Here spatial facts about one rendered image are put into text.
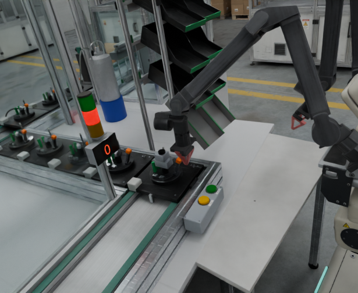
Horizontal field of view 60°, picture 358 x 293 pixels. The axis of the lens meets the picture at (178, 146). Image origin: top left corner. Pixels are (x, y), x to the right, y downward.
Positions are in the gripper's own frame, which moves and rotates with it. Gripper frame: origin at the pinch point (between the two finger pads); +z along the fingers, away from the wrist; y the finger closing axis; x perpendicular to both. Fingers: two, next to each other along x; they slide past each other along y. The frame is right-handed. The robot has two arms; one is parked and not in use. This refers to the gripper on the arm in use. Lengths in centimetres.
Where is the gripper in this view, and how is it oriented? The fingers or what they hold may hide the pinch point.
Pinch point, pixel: (185, 163)
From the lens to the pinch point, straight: 122.7
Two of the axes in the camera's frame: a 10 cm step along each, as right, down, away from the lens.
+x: 8.7, 1.5, -4.7
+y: -4.8, 5.1, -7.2
